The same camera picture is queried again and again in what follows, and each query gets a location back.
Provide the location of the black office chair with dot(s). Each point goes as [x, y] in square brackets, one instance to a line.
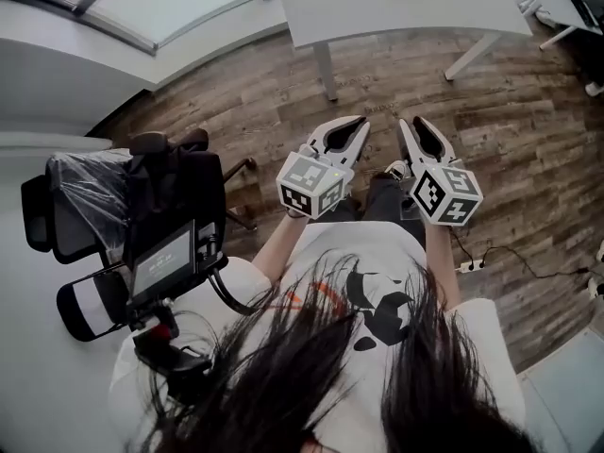
[38, 215]

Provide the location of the person's white printed shirt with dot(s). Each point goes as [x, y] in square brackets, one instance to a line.
[368, 253]

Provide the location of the person's white shoe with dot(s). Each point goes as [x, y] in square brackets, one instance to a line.
[397, 169]

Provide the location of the clear plastic wrap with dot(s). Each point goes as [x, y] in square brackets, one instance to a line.
[89, 196]

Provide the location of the long black box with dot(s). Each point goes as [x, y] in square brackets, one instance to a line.
[593, 11]

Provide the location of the person's left forearm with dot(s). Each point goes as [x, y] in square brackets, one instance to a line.
[278, 253]

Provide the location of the white power strip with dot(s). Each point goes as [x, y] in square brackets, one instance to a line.
[473, 266]

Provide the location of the person's right forearm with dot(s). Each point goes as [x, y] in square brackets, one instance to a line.
[443, 272]

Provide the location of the black folding chair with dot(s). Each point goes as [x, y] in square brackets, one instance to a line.
[108, 300]

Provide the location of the black jacket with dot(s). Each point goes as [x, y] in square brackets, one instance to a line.
[184, 191]

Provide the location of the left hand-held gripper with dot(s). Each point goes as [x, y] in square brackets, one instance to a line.
[307, 184]

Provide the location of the light grey table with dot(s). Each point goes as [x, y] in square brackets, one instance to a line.
[566, 394]

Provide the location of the small black monitor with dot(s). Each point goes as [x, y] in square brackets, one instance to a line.
[162, 264]

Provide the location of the large white table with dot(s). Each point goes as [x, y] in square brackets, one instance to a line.
[377, 12]

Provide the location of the black framed window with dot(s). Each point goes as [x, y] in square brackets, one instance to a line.
[156, 3]

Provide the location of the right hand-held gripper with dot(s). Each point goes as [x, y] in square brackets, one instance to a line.
[446, 194]

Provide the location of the person's black trousers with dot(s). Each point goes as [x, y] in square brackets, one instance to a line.
[382, 201]

